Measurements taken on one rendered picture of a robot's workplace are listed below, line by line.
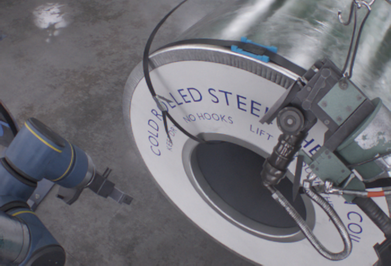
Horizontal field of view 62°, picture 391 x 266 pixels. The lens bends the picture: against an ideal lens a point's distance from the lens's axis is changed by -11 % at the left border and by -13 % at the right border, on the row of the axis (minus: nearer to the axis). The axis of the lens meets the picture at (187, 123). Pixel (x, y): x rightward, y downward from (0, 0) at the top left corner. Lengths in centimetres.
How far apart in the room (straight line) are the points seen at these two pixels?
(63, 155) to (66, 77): 253
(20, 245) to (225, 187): 110
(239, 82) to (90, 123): 194
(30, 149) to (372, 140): 69
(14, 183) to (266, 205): 112
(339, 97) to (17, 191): 69
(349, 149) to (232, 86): 42
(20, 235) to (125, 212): 162
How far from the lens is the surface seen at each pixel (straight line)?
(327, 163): 76
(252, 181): 168
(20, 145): 81
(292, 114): 76
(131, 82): 134
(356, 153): 73
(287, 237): 146
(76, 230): 229
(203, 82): 108
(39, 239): 73
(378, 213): 83
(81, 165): 89
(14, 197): 82
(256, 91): 98
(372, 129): 71
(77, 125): 284
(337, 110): 72
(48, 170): 83
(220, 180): 161
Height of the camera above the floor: 191
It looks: 46 degrees down
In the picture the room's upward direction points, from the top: 6 degrees counter-clockwise
